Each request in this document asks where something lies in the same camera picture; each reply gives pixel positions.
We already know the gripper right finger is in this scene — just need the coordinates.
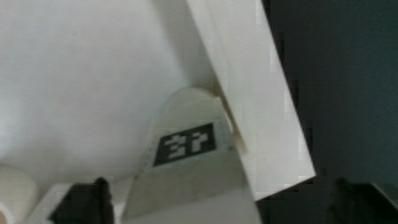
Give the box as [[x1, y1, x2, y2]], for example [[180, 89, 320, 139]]
[[327, 178, 398, 224]]

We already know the white table leg with tag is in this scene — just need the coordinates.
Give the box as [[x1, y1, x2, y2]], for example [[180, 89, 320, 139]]
[[121, 88, 262, 224]]

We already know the white square tabletop part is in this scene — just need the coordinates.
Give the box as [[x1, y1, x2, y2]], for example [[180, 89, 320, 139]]
[[0, 0, 315, 224]]

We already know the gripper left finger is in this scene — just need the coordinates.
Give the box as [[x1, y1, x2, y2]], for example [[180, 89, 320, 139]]
[[25, 176, 118, 224]]

